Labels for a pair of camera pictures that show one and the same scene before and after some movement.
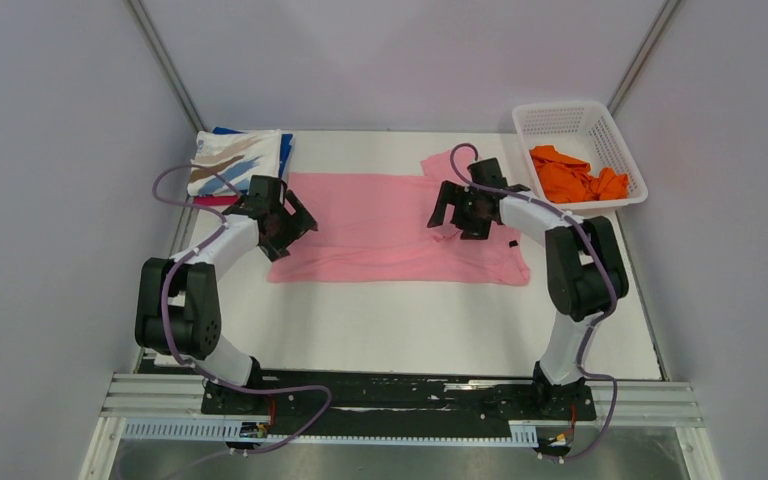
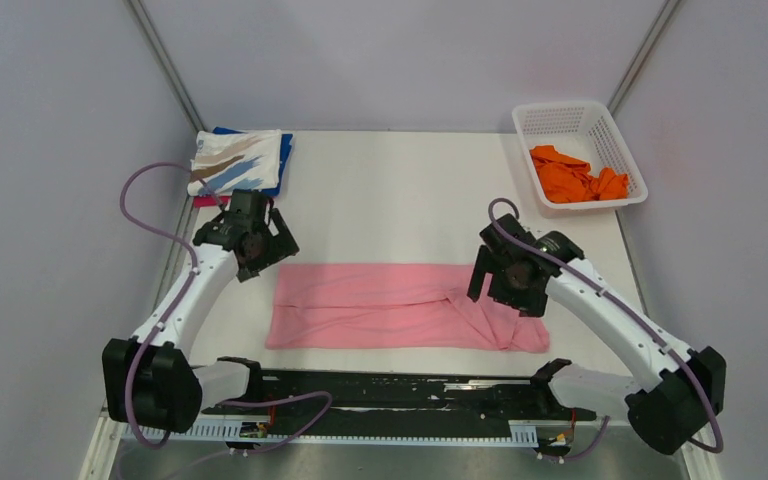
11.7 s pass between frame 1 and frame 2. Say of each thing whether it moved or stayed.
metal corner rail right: stayed
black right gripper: moved
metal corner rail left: stayed
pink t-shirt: moved
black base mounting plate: stayed
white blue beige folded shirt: stayed
